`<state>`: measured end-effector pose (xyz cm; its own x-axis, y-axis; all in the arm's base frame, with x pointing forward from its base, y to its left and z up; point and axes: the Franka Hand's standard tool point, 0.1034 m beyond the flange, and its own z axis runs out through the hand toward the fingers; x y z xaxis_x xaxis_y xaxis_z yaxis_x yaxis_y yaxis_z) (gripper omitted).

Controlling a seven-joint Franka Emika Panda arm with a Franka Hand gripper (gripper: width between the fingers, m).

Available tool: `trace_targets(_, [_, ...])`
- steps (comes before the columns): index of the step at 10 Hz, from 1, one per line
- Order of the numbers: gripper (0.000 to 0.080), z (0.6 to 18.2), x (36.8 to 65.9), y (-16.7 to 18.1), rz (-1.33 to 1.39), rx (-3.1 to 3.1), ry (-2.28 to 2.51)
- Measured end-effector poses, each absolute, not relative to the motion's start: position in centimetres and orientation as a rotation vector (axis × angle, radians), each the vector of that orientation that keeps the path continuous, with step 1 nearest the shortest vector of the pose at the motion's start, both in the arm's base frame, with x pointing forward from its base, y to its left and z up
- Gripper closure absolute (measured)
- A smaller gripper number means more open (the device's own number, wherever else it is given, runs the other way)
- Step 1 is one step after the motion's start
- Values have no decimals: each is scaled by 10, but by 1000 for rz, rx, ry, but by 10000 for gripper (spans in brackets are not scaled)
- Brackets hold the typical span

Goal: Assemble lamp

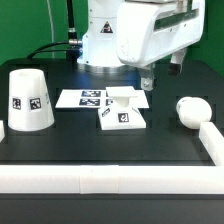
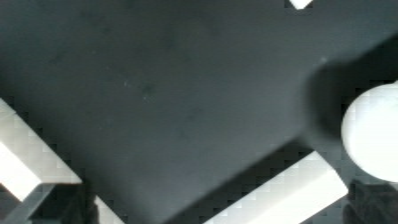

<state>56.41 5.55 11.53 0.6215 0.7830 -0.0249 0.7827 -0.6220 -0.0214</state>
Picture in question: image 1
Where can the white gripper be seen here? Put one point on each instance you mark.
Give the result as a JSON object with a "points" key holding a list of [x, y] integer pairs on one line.
{"points": [[147, 32]]}

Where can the white lamp bulb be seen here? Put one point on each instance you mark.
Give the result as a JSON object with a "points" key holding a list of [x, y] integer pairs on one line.
{"points": [[192, 111]]}

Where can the white lamp base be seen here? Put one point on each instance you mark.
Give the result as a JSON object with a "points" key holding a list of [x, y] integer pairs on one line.
{"points": [[122, 113]]}

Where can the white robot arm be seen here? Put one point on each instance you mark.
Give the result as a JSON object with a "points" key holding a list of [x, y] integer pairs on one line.
{"points": [[99, 52]]}

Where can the white lamp shade cone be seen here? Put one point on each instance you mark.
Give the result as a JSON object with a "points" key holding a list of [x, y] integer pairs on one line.
{"points": [[29, 107]]}

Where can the white marker sheet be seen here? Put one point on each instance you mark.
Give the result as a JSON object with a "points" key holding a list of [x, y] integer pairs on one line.
{"points": [[83, 98]]}

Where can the white right wall bar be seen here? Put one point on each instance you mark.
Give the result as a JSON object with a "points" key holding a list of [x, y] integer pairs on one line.
{"points": [[213, 141]]}

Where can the white wall bar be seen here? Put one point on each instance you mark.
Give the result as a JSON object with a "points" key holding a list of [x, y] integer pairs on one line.
{"points": [[116, 179], [213, 141]]}

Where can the white left wall block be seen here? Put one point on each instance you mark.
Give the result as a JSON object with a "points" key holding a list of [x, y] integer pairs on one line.
{"points": [[2, 130]]}

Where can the white front wall bar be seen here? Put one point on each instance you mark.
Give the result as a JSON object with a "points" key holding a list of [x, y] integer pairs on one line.
{"points": [[116, 179]]}

